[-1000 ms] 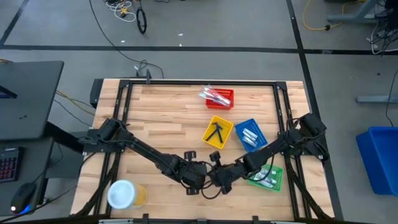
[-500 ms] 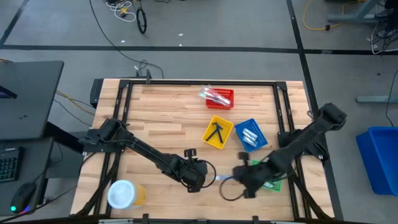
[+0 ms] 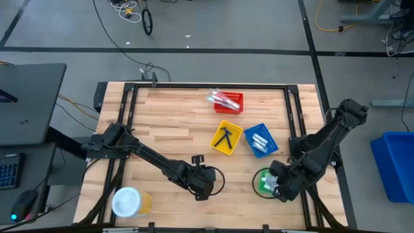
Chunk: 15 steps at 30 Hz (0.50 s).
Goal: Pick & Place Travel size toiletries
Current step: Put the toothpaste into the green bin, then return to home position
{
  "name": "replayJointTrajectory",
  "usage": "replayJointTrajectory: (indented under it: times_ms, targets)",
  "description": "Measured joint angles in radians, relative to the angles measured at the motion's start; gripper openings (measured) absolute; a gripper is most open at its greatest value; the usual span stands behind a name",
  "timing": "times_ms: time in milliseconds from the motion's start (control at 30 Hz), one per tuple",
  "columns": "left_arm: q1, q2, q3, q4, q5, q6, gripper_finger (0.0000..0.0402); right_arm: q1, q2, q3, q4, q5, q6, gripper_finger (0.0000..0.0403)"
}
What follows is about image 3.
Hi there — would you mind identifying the black desk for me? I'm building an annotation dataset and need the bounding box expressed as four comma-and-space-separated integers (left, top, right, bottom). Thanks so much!
0, 63, 67, 146

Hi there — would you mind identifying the yellow jar with white lid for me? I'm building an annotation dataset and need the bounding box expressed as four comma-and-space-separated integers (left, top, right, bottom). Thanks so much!
111, 186, 154, 218

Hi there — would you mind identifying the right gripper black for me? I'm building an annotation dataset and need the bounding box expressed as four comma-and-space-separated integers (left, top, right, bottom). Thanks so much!
270, 160, 307, 203

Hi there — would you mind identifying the white cable with yellow plug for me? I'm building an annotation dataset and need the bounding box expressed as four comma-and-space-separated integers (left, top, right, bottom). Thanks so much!
109, 0, 143, 24

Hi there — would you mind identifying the grey metal bar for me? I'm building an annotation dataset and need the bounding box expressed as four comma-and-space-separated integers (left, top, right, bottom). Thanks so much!
370, 96, 414, 108

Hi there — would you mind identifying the black ring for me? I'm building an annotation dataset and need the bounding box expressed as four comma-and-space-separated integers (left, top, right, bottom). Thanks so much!
142, 7, 154, 36

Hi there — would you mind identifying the thin black floor cable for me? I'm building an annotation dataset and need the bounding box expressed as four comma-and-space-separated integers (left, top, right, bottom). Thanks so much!
93, 0, 171, 82

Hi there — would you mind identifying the clear red toothbrush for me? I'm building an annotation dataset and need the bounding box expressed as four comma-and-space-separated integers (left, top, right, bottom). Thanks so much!
210, 90, 241, 107

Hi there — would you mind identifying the yellow floor cable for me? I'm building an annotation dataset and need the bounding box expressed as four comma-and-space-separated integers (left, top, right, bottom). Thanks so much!
315, 0, 360, 32

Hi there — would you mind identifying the grey desk leg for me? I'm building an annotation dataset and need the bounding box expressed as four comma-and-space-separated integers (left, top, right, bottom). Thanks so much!
339, 0, 405, 24

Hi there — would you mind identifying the large blue plastic bin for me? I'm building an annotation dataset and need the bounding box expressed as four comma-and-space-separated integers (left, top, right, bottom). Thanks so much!
370, 131, 414, 204

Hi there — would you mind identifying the black backlit keyboard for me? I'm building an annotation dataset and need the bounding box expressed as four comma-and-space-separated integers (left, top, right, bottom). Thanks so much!
0, 153, 22, 191

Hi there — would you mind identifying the black cable bundle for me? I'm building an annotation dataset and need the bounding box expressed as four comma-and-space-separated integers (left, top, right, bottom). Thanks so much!
79, 158, 127, 225
303, 187, 343, 229

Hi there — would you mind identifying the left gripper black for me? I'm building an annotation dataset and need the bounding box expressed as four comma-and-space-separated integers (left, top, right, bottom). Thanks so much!
186, 154, 217, 201

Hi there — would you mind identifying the yellow plastic basket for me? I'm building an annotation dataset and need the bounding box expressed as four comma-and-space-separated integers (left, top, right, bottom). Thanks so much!
210, 119, 244, 156

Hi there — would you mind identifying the clear blue toothbrush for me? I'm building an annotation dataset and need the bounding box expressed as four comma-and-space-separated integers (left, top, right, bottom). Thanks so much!
212, 96, 243, 111
206, 92, 239, 108
207, 88, 234, 104

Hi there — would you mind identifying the black computer mouse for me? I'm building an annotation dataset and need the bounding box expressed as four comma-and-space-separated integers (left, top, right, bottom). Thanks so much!
11, 189, 38, 224

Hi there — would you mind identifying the green plastic basket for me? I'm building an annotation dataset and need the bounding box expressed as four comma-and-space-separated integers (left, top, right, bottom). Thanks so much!
257, 166, 294, 203

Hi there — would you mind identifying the blue plastic basket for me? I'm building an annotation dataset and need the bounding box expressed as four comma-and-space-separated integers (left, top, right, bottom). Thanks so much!
244, 122, 279, 159

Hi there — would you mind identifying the red plastic basket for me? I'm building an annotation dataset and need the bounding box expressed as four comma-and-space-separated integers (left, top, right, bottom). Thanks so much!
213, 91, 244, 115

